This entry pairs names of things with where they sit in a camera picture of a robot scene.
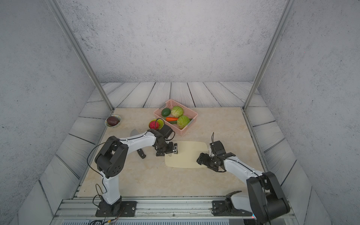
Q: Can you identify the pink perforated plastic basket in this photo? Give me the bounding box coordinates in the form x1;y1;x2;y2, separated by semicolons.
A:
153;99;198;137

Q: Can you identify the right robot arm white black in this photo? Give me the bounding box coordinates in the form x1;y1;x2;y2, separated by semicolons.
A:
196;141;291;224

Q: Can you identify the left aluminium frame post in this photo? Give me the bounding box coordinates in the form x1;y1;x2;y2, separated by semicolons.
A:
46;0;114;112

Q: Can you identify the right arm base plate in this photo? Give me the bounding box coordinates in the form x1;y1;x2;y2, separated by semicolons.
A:
211;199;253;217

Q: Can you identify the lime green bowl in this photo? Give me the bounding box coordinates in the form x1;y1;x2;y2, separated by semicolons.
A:
152;118;164;130

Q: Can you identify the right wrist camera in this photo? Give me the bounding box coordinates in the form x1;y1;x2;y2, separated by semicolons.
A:
210;141;226;156

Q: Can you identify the green cabbage rear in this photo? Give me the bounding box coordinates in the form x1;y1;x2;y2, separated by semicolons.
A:
171;106;184;118

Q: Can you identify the right aluminium frame post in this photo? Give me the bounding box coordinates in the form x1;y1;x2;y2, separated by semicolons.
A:
243;0;296;112

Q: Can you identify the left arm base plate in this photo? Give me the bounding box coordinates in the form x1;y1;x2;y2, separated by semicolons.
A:
95;201;137;218

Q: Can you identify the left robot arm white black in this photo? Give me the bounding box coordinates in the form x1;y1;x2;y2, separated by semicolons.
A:
95;125;178;205

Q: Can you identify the aluminium frame post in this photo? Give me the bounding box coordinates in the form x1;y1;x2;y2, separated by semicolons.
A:
46;0;114;112
243;0;296;112

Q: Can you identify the cream plastic cutting board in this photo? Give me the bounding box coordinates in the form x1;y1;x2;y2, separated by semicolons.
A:
165;141;209;168

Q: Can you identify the green cabbage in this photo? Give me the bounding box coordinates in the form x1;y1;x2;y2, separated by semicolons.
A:
171;106;184;118
177;115;190;129

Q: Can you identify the orange carrot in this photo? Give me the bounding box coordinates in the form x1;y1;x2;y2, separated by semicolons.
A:
166;117;178;122

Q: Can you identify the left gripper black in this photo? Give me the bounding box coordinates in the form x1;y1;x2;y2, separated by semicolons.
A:
157;140;181;157

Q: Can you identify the cleaver knife black handle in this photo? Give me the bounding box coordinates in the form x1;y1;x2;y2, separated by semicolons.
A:
130;129;146;159

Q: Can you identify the dark brown fruit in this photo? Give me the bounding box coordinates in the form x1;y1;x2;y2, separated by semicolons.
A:
106;116;120;127

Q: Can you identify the aluminium front rail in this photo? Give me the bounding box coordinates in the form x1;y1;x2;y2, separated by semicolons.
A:
51;196;259;225

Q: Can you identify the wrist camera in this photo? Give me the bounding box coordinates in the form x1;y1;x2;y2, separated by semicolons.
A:
172;143;178;154
210;141;226;156

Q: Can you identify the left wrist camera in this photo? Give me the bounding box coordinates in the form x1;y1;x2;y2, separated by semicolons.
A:
172;143;178;154

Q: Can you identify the patterned ceramic bowl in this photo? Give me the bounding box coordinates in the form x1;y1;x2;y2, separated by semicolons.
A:
105;115;121;128

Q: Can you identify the green cabbage front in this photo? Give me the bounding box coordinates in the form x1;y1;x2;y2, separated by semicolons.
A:
177;115;190;129

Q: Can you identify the dark green avocado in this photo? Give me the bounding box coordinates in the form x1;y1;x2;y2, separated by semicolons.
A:
161;108;171;117

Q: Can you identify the red pink fruit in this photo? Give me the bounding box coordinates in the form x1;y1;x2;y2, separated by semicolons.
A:
149;121;160;130

